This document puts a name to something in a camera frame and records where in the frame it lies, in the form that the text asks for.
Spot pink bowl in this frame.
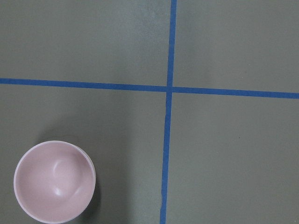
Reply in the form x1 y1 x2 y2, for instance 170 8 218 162
13 140 96 224

